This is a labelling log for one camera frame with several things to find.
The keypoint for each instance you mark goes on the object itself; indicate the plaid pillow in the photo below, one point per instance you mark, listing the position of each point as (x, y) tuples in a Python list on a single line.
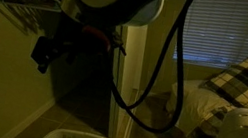
[(237, 81)]

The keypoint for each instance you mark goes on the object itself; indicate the white door frame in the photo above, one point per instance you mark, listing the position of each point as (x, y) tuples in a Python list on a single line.
[(129, 80)]

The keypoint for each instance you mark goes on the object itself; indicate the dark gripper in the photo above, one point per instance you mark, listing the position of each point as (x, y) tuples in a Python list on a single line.
[(77, 46)]

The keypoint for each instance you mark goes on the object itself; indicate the window blinds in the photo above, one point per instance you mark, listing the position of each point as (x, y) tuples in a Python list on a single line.
[(238, 30)]

